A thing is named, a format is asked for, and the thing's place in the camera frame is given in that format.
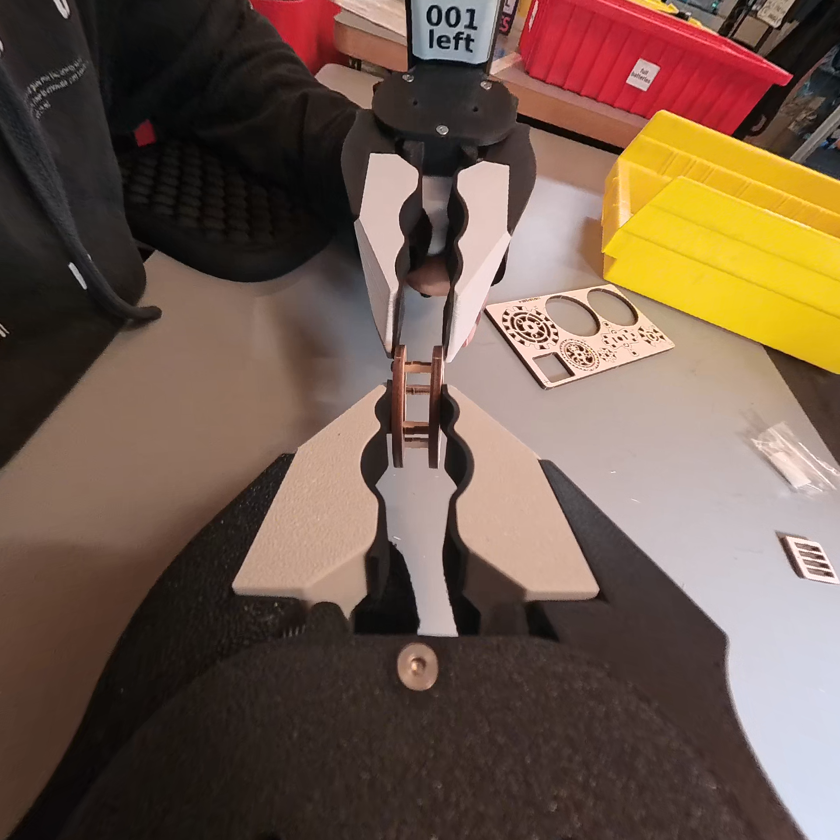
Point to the yellow plastic bin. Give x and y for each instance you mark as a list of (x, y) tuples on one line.
[(722, 275)]

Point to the wooden spool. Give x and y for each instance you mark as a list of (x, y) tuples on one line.
[(397, 420)]

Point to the laser-cut wooden sheet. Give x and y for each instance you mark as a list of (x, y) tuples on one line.
[(600, 341)]

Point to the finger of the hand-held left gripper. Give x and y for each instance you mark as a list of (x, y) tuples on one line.
[(380, 223), (485, 243)]

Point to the red plastic tote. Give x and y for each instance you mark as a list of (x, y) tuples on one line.
[(590, 52)]

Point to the red plastic basket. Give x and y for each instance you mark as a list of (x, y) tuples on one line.
[(295, 26)]

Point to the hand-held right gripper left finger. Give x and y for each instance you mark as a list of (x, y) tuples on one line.
[(315, 525)]

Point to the person's left hand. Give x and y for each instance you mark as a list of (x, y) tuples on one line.
[(428, 277)]

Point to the small slotted wooden piece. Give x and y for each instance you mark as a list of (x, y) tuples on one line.
[(810, 558)]

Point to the person's black hoodie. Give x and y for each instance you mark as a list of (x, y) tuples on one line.
[(46, 229)]

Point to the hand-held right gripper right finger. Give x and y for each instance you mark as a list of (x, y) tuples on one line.
[(518, 525)]

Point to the clear plastic bag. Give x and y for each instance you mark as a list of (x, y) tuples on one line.
[(794, 463)]

